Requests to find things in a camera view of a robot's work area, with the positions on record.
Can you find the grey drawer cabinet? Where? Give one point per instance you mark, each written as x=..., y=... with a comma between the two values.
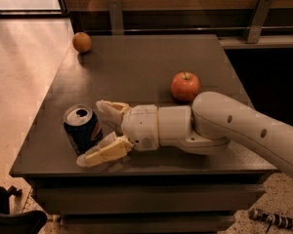
x=166, y=191

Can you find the blue pepsi can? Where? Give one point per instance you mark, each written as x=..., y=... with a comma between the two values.
x=82, y=127

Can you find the left metal wall bracket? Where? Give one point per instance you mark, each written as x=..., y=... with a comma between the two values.
x=116, y=17

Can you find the red apple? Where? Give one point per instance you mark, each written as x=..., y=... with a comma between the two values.
x=185, y=86

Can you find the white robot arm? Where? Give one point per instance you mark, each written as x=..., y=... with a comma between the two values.
x=204, y=128

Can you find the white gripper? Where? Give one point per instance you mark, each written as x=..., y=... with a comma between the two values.
x=141, y=126

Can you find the orange fruit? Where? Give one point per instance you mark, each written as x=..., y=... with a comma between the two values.
x=81, y=42

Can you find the right metal wall bracket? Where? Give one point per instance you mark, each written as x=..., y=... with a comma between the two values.
x=253, y=31

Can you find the metal wall bracket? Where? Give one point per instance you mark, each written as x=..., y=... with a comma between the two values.
x=116, y=17
x=253, y=31

